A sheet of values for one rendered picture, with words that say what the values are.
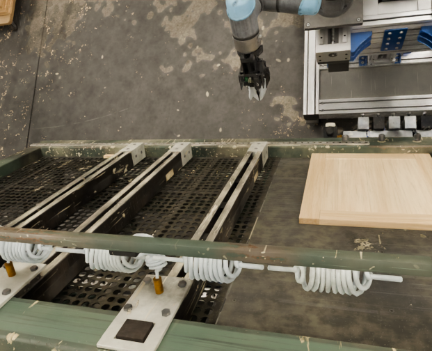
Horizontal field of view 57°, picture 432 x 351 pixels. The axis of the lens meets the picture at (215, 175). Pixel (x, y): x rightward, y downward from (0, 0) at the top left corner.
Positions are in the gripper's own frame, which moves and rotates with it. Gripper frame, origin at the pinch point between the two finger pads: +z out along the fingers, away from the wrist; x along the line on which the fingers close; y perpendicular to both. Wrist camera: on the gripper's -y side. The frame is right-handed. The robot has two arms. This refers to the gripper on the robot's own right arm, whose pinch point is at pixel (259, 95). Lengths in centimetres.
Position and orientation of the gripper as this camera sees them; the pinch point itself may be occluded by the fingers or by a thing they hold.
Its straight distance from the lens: 133.7
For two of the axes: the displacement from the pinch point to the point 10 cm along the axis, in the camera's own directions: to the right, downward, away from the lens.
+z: 2.3, 6.2, 7.5
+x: 9.6, 0.1, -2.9
